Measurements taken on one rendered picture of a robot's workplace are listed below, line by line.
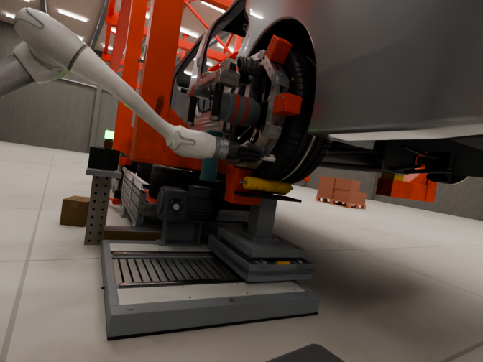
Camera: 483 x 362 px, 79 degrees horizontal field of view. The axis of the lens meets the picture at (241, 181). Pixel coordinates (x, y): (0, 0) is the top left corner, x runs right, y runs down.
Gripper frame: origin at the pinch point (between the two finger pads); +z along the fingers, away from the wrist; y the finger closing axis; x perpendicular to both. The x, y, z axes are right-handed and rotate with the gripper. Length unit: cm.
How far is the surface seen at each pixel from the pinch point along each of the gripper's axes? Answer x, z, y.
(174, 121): 57, -27, -36
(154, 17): 94, -46, 3
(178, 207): 8, -24, -54
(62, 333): -54, -69, -37
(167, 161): 39, -28, -52
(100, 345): -60, -59, -31
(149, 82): 69, -44, -22
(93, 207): 25, -64, -84
